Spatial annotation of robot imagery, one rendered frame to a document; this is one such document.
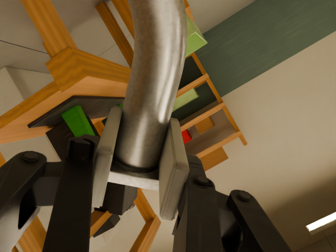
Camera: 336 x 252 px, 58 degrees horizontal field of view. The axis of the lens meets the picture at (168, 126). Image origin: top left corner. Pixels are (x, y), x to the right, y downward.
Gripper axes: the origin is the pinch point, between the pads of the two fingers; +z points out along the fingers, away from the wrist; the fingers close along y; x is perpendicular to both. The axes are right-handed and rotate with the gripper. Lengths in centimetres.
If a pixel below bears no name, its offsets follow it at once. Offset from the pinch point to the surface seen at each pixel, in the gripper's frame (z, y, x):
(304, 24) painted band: 560, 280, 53
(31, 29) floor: 249, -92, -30
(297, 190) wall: 474, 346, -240
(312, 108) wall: 513, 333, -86
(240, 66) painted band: 563, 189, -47
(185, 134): 499, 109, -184
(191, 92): 515, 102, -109
